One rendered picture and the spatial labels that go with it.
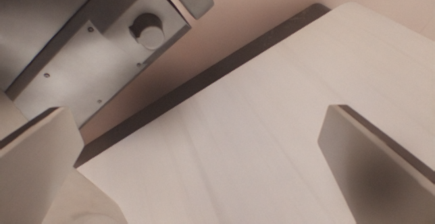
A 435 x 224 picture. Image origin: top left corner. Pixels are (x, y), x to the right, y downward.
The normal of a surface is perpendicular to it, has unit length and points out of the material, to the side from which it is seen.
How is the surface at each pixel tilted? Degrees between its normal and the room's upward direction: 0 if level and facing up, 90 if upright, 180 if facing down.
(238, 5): 0
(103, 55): 0
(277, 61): 90
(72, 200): 114
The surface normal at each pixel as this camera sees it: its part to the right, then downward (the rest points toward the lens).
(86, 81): 0.40, 0.66
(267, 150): -0.34, -0.54
